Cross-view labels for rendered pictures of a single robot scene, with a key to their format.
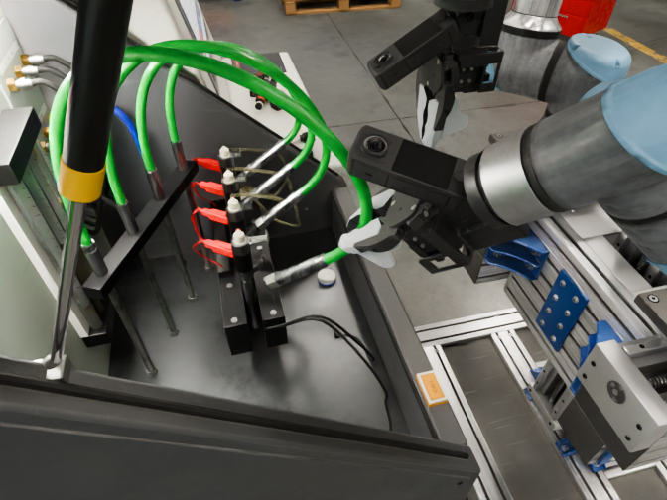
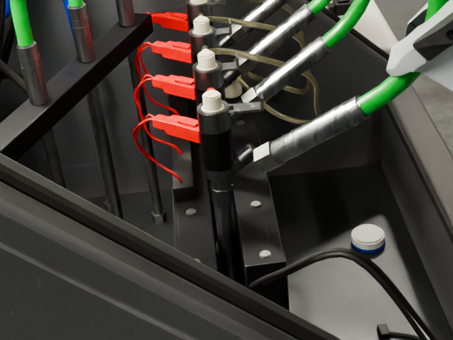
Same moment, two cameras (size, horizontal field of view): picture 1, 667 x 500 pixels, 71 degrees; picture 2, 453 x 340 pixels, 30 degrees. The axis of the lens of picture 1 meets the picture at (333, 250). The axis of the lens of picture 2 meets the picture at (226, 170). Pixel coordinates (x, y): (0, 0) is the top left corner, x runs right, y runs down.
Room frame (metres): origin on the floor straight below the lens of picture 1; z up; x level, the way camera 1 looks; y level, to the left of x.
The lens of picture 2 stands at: (-0.10, -0.01, 1.47)
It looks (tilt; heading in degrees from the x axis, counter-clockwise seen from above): 33 degrees down; 13
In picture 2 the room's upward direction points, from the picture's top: 6 degrees counter-clockwise
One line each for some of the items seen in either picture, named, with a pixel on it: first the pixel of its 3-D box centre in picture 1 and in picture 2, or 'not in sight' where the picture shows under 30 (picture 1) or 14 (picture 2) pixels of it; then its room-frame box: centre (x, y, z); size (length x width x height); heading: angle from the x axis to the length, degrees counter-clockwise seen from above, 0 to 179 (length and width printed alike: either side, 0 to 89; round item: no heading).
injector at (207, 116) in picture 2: (255, 285); (235, 204); (0.51, 0.13, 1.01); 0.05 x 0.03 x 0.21; 105
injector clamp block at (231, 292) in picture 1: (247, 278); (224, 220); (0.63, 0.17, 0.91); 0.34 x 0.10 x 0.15; 15
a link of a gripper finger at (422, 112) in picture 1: (439, 114); not in sight; (0.62, -0.15, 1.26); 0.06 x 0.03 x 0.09; 105
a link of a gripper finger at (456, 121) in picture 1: (448, 124); not in sight; (0.59, -0.16, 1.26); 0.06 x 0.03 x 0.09; 105
